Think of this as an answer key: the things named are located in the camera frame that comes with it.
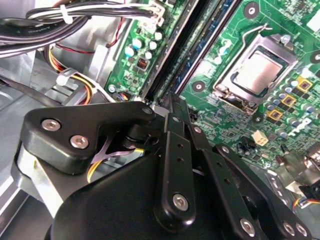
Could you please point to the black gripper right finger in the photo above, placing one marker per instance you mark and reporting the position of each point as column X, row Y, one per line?
column 217, row 180

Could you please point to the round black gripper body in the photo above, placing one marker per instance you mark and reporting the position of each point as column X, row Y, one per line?
column 107, row 212

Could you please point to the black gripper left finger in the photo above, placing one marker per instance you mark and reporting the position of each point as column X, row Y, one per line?
column 75, row 122

